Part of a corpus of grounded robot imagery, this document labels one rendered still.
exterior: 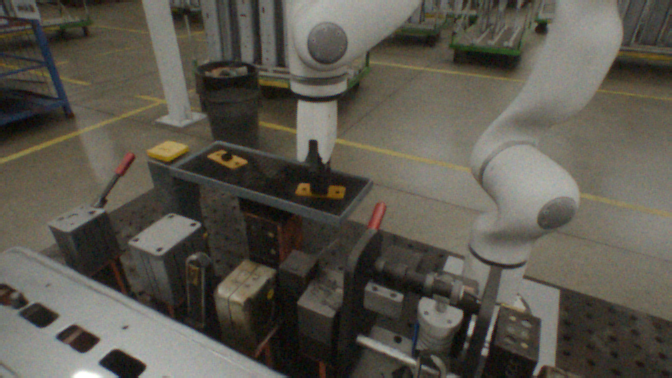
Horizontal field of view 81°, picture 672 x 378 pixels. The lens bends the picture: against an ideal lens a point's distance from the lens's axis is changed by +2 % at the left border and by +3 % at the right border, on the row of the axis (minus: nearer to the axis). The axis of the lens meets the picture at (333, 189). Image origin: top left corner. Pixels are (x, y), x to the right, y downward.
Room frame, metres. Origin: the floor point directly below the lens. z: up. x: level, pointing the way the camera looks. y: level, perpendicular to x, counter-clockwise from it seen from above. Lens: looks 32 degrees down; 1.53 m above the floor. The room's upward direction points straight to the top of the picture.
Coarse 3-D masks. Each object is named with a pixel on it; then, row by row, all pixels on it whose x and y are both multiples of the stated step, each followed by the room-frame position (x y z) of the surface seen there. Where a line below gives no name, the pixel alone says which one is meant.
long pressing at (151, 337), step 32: (0, 256) 0.59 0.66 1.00; (32, 256) 0.59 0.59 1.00; (32, 288) 0.51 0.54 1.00; (64, 288) 0.51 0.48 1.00; (96, 288) 0.50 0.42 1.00; (0, 320) 0.44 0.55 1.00; (64, 320) 0.44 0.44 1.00; (96, 320) 0.44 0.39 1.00; (128, 320) 0.44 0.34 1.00; (160, 320) 0.43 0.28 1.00; (0, 352) 0.38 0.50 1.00; (32, 352) 0.38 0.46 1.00; (64, 352) 0.38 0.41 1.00; (96, 352) 0.38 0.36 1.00; (128, 352) 0.38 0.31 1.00; (160, 352) 0.38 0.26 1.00; (192, 352) 0.38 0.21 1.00; (224, 352) 0.37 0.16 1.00
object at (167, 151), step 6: (162, 144) 0.77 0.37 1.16; (168, 144) 0.77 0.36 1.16; (174, 144) 0.77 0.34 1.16; (180, 144) 0.77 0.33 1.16; (150, 150) 0.74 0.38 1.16; (156, 150) 0.74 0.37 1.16; (162, 150) 0.74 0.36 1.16; (168, 150) 0.74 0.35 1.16; (174, 150) 0.74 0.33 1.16; (180, 150) 0.75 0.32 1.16; (186, 150) 0.76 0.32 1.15; (150, 156) 0.74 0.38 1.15; (156, 156) 0.73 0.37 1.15; (162, 156) 0.72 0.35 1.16; (168, 156) 0.72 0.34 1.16; (174, 156) 0.73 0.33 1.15
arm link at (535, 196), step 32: (512, 160) 0.61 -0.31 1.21; (544, 160) 0.59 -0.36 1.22; (512, 192) 0.55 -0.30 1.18; (544, 192) 0.52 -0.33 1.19; (576, 192) 0.53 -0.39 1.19; (480, 224) 0.63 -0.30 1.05; (512, 224) 0.53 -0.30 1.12; (544, 224) 0.51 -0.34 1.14; (480, 256) 0.60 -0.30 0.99; (512, 256) 0.58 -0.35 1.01
